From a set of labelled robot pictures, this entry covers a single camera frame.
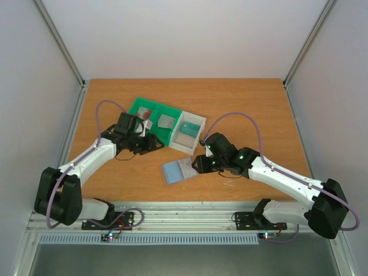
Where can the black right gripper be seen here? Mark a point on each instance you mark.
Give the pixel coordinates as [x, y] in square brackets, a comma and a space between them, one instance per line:
[206, 164]

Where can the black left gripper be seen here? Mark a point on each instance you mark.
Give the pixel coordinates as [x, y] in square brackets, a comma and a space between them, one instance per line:
[150, 145]

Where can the white floral credit card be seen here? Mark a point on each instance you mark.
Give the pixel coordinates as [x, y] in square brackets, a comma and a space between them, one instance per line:
[170, 123]

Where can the white red circles card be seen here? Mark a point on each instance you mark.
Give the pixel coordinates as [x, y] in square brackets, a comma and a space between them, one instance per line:
[141, 110]

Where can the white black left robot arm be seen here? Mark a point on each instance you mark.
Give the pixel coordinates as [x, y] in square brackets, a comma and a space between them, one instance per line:
[59, 194]

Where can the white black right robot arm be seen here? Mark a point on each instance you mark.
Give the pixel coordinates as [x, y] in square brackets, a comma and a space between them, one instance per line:
[322, 206]

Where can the silver grey card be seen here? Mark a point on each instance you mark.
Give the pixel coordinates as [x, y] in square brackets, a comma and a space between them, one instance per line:
[162, 120]

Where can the teal credit card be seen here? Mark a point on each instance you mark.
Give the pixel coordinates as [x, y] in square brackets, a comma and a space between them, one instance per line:
[190, 128]

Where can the white storage bin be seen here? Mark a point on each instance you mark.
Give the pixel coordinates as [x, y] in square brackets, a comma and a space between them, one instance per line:
[182, 142]

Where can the green double storage bin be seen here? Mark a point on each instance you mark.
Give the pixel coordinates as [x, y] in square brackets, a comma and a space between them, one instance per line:
[157, 109]

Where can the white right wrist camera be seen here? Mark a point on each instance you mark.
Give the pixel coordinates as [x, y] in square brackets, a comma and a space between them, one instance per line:
[208, 152]

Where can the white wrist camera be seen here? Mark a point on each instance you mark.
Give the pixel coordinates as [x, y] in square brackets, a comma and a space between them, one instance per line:
[143, 127]
[208, 152]

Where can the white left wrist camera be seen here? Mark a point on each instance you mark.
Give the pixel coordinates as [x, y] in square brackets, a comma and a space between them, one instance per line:
[143, 127]

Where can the aluminium front rail frame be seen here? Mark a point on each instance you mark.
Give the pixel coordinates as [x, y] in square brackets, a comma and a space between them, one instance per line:
[176, 217]

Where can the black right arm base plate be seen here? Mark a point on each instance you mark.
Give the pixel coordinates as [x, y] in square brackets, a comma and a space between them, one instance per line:
[245, 221]

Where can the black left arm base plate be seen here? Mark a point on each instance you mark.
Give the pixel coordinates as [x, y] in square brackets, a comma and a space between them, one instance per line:
[119, 220]

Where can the grey slotted cable duct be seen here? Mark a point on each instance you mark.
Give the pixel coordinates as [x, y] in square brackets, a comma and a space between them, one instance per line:
[150, 239]

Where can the left aluminium corner post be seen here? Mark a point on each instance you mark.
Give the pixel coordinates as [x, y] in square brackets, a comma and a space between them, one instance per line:
[41, 8]

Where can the aluminium corner post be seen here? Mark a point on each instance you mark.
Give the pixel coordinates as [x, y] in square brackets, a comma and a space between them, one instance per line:
[317, 26]
[41, 8]

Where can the right aluminium corner post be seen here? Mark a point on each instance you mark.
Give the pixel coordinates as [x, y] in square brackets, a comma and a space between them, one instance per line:
[317, 26]

